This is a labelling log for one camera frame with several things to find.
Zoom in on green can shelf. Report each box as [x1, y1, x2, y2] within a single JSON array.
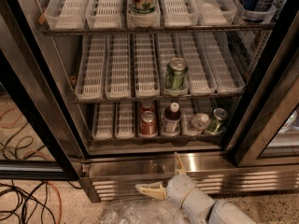
[[164, 58, 188, 96], [205, 108, 228, 135]]

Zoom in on red coke can rear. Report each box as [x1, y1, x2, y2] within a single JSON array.
[[140, 100, 155, 113]]

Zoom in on green can bottom shelf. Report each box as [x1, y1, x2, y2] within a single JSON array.
[[205, 108, 228, 135]]

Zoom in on stainless steel fridge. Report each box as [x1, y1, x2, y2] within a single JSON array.
[[0, 0, 299, 203]]

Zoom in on brown drink bottle white cap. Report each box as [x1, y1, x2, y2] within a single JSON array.
[[162, 102, 181, 136]]

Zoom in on clear water bottle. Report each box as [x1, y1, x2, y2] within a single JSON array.
[[182, 113, 210, 136]]

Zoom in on right glass fridge door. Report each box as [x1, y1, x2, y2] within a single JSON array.
[[232, 14, 299, 167]]

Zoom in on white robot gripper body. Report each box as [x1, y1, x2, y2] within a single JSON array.
[[166, 175, 196, 209]]

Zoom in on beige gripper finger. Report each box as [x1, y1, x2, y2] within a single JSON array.
[[135, 182, 167, 200], [174, 152, 186, 175]]

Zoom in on orange cable on floor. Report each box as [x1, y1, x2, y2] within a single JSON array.
[[43, 180, 64, 224]]

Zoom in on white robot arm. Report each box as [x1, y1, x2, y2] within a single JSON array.
[[135, 152, 256, 224]]

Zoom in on green can middle shelf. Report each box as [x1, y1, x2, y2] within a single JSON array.
[[164, 58, 188, 96]]

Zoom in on clear plastic bin on floor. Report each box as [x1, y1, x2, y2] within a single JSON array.
[[100, 193, 209, 224]]

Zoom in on black cables on floor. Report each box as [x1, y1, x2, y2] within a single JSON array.
[[0, 180, 59, 224]]

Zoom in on left glass fridge door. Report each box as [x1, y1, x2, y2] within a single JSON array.
[[0, 0, 84, 180]]

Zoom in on white green carton top shelf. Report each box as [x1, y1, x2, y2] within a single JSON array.
[[127, 0, 160, 28]]

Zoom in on glass fridge door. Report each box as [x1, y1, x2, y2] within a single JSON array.
[[0, 0, 84, 180], [232, 14, 299, 167]]

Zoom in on red coke can front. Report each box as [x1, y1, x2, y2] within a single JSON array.
[[139, 111, 157, 137]]

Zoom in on red coke can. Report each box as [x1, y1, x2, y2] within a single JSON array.
[[139, 111, 157, 137], [140, 100, 155, 113]]

